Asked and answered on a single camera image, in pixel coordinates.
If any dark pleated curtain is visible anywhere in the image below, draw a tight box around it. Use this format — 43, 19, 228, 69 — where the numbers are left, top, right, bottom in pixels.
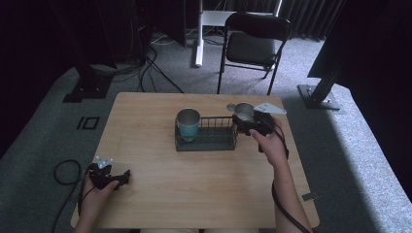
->
278, 0, 344, 43

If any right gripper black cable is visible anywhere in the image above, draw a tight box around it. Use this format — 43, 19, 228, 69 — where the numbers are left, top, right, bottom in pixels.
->
270, 118, 313, 233

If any black folding chair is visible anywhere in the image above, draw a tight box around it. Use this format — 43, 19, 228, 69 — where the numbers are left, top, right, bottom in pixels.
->
217, 12, 292, 96

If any black floor cable bundle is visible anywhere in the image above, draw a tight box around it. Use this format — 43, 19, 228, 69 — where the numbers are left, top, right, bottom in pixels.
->
90, 30, 186, 95

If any dark green wire basket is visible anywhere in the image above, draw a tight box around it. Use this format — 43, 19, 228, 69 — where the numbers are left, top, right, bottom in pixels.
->
174, 116, 239, 152

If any teal metal cup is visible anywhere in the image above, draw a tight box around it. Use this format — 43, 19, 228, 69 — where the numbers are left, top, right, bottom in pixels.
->
176, 108, 202, 143

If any person's left hand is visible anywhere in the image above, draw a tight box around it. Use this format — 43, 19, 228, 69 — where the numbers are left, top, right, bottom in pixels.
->
78, 174, 120, 221

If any black metal stand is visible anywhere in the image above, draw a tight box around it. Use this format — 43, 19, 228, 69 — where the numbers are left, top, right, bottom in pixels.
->
48, 0, 113, 104
296, 57, 346, 115

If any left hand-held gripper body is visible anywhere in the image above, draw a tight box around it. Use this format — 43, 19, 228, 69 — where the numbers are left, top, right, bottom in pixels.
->
86, 155, 124, 191

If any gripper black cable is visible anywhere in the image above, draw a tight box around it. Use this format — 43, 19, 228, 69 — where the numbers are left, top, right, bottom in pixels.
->
270, 118, 313, 233
51, 159, 95, 233

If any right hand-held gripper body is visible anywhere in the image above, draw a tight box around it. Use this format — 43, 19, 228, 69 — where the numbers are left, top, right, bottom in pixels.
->
241, 102, 288, 137

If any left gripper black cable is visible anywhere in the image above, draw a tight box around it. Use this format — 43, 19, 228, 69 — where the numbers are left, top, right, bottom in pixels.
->
51, 159, 95, 233

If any person's right hand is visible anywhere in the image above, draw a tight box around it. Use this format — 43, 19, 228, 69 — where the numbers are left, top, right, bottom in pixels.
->
249, 117, 290, 170

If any silver metal cup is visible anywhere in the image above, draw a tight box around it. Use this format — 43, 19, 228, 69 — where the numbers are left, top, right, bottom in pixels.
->
233, 102, 257, 122

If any grey tape piece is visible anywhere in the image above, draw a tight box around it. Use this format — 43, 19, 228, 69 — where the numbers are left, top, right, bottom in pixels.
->
301, 191, 320, 202

